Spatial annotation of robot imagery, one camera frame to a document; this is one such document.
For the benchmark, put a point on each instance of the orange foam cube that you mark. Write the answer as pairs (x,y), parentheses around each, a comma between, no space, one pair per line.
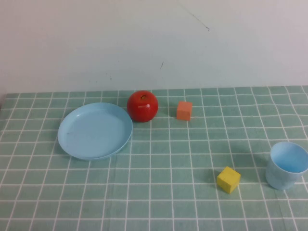
(184,111)

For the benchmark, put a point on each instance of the light blue plastic plate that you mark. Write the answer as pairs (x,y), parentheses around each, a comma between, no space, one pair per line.
(93,132)

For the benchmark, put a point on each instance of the green checked tablecloth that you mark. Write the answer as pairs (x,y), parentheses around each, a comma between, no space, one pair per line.
(154,204)

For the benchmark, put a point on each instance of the red toy apple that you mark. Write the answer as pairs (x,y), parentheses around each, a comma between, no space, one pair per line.
(142,108)

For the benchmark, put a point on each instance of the light blue plastic cup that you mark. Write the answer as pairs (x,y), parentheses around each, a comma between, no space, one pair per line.
(279,178)

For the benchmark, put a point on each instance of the yellow foam cube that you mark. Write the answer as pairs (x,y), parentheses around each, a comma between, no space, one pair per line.
(228,181)

